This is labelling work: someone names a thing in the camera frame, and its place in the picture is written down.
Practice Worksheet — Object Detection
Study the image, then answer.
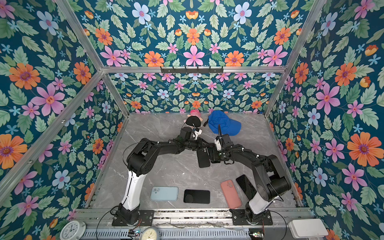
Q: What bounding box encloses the white rectangular box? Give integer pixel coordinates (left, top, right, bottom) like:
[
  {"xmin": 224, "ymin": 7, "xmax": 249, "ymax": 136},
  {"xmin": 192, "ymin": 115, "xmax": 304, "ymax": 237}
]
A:
[{"xmin": 288, "ymin": 219, "xmax": 329, "ymax": 239}]

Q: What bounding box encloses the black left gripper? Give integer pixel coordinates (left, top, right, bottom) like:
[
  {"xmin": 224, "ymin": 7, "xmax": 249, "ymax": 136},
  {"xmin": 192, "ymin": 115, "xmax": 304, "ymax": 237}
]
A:
[{"xmin": 183, "ymin": 136, "xmax": 210, "ymax": 151}]

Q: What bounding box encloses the black hook rail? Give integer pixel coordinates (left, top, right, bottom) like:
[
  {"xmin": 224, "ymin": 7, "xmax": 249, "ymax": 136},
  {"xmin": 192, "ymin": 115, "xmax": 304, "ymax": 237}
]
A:
[{"xmin": 160, "ymin": 67, "xmax": 224, "ymax": 74}]

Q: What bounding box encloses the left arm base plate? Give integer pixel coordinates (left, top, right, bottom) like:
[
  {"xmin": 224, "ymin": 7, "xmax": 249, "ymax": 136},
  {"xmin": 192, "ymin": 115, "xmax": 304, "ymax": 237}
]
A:
[{"xmin": 112, "ymin": 210, "xmax": 155, "ymax": 227}]

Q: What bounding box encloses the blue baseball cap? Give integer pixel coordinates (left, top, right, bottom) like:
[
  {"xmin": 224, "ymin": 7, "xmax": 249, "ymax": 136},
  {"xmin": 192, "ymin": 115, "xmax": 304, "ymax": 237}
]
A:
[{"xmin": 203, "ymin": 110, "xmax": 242, "ymax": 136}]

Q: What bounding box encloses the aluminium front rail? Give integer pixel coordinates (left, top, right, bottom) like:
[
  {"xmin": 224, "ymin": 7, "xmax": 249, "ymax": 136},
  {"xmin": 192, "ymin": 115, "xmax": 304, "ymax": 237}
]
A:
[{"xmin": 74, "ymin": 208, "xmax": 313, "ymax": 227}]

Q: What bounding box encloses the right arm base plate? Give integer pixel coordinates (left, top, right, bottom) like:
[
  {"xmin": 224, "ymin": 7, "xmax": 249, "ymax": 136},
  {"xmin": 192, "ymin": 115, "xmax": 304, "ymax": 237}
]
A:
[{"xmin": 230, "ymin": 209, "xmax": 273, "ymax": 226}]

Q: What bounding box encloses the white vented strip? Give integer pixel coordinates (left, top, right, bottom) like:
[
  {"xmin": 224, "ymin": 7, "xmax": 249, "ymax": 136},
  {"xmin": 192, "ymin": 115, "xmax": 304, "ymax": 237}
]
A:
[{"xmin": 82, "ymin": 228, "xmax": 251, "ymax": 240}]

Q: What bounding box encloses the black smartphone near right base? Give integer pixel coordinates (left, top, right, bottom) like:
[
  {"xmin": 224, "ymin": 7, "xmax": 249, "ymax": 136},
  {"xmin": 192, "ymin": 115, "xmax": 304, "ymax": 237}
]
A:
[{"xmin": 236, "ymin": 175, "xmax": 257, "ymax": 201}]

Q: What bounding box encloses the round timer gauge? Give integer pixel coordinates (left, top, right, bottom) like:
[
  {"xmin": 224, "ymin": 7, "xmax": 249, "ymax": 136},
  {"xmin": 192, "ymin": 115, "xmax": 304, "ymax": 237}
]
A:
[{"xmin": 140, "ymin": 227, "xmax": 160, "ymax": 240}]

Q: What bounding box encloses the plush doll pink striped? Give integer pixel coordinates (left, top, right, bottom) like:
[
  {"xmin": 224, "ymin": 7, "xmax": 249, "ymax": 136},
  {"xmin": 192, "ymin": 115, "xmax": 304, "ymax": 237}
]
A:
[{"xmin": 184, "ymin": 109, "xmax": 203, "ymax": 129}]

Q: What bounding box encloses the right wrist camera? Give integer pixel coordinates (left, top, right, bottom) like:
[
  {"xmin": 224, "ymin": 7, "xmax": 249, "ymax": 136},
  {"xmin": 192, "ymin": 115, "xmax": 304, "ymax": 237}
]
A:
[{"xmin": 215, "ymin": 139, "xmax": 222, "ymax": 151}]

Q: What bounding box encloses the light blue phone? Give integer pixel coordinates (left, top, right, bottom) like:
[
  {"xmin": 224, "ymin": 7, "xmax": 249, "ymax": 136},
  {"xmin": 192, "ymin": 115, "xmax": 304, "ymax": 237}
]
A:
[{"xmin": 150, "ymin": 186, "xmax": 179, "ymax": 202}]

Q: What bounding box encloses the pink phone case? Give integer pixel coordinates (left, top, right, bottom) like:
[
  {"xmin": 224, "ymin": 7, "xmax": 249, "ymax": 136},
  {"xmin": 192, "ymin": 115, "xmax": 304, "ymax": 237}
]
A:
[{"xmin": 220, "ymin": 180, "xmax": 242, "ymax": 209}]

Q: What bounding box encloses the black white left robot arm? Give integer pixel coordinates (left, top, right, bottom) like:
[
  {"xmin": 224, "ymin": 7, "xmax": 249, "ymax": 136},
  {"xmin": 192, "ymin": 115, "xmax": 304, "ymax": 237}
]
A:
[{"xmin": 112, "ymin": 127, "xmax": 210, "ymax": 227}]

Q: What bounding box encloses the white round clock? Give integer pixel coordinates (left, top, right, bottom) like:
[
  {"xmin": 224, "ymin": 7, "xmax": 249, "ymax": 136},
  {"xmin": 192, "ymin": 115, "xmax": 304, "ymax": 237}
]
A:
[{"xmin": 60, "ymin": 220, "xmax": 87, "ymax": 240}]

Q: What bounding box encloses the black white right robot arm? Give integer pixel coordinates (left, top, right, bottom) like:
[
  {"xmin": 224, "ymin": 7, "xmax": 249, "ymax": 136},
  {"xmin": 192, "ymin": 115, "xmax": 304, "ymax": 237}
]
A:
[{"xmin": 207, "ymin": 135, "xmax": 292, "ymax": 224}]

